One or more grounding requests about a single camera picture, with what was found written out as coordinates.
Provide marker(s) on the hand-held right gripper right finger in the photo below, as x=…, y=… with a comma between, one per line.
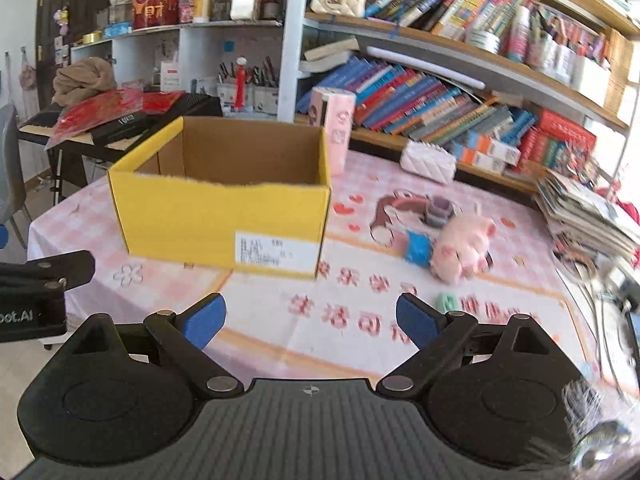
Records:
x=415, y=320

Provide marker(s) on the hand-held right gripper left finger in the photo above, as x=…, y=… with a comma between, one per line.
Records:
x=207, y=317

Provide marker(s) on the pink axolotl plush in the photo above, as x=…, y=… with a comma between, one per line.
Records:
x=450, y=267

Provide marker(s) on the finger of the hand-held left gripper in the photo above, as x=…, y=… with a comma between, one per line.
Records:
x=65, y=265

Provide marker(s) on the hanging cloth pouch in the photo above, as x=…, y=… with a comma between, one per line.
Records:
x=27, y=72

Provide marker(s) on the white bottle yellow label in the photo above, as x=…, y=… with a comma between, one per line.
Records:
x=203, y=5

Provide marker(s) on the red paper packet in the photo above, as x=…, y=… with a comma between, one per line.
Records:
x=162, y=101

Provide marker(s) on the blue flat box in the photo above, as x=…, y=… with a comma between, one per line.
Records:
x=116, y=30

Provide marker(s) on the black electronic keyboard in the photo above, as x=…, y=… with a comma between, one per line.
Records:
x=195, y=106

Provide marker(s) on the pink checkered tablecloth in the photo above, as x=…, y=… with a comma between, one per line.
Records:
x=310, y=310

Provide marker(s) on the blue sticky note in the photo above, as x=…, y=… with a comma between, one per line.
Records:
x=229, y=47

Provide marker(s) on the stack of red books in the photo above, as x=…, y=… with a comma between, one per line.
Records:
x=560, y=142

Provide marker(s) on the yellow cardboard box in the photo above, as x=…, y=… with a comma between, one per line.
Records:
x=200, y=225

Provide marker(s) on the pink pig plush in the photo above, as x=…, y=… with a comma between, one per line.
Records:
x=467, y=232

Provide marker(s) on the glass jar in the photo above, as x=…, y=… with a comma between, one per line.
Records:
x=271, y=10

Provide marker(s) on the white tape roll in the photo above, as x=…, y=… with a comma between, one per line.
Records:
x=482, y=41

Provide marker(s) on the green printed plastic part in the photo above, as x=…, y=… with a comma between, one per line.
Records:
x=446, y=303

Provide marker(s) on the row of colourful books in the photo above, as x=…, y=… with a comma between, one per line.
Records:
x=415, y=100
x=450, y=2

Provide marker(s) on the stack of magazines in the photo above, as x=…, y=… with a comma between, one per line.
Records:
x=585, y=210

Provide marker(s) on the pink door ornament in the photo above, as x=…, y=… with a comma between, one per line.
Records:
x=60, y=16

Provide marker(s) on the grey chair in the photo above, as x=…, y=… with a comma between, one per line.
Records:
x=12, y=170

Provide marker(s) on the grey purple toy car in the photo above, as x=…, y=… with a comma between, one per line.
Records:
x=440, y=210

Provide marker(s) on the red tassel ornament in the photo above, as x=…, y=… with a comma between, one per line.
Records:
x=242, y=82

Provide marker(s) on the red patterned plastic bag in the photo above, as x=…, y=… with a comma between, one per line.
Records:
x=95, y=112

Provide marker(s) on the white bin of pens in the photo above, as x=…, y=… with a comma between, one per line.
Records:
x=590, y=72

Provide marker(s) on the white box red label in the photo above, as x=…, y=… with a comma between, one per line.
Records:
x=170, y=77

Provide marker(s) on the wooden bookshelf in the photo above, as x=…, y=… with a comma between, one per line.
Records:
x=545, y=97

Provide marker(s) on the pink cartoon print container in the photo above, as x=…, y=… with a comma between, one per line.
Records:
x=335, y=125

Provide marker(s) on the small pink box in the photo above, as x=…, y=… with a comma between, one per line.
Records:
x=186, y=10

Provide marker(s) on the white quilted pouch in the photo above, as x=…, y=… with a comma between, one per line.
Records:
x=427, y=161

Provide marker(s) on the white orange carton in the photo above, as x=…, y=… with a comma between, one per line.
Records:
x=480, y=161
x=497, y=149

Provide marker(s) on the blue printed plastic part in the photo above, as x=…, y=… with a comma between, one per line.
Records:
x=417, y=250

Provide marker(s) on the black keyboard stand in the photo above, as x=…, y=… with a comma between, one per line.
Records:
x=67, y=167

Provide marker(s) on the white shelf unit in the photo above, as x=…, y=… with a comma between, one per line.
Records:
x=292, y=35

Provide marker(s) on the thick cream-paged book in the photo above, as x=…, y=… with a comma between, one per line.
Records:
x=332, y=49

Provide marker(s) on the white rolled paper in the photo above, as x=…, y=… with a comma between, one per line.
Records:
x=425, y=66

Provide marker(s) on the black rectangular case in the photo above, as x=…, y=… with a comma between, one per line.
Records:
x=120, y=124

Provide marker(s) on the gold ribbon roll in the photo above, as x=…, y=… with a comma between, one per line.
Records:
x=92, y=37

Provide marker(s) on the brown bundled cloth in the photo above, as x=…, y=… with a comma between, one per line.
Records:
x=82, y=80

